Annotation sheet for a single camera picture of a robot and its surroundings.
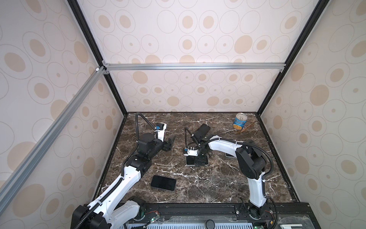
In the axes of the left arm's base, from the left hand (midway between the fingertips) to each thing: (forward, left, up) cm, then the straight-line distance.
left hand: (173, 132), depth 76 cm
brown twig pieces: (+24, -54, -27) cm, 65 cm away
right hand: (-1, -15, -27) cm, 31 cm away
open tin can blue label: (+23, -46, -17) cm, 54 cm away
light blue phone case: (-5, -9, -24) cm, 26 cm away
